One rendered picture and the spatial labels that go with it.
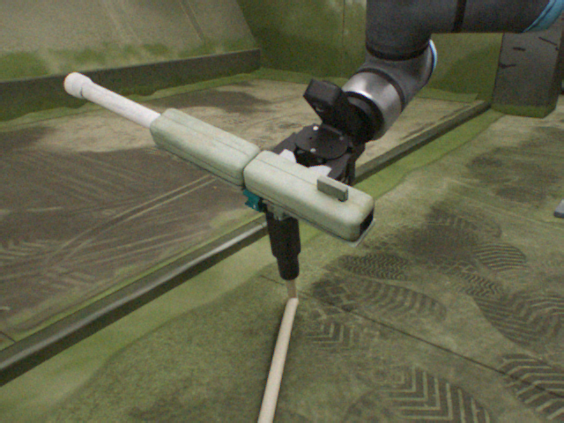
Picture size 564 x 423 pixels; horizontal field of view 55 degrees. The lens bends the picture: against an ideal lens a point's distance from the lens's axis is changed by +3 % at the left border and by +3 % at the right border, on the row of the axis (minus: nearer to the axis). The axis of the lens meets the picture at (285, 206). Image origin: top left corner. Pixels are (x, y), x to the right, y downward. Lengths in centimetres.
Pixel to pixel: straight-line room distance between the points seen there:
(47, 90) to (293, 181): 145
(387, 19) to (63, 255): 62
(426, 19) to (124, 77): 152
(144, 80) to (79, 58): 25
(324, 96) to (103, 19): 163
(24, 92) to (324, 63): 123
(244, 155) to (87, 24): 157
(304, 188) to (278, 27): 203
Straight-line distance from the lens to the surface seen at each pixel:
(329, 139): 68
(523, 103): 213
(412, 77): 80
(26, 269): 92
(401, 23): 74
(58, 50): 202
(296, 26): 251
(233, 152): 62
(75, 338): 77
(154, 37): 227
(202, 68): 237
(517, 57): 212
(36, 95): 193
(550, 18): 76
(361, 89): 74
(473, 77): 216
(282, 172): 59
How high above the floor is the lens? 45
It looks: 23 degrees down
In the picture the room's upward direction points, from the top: straight up
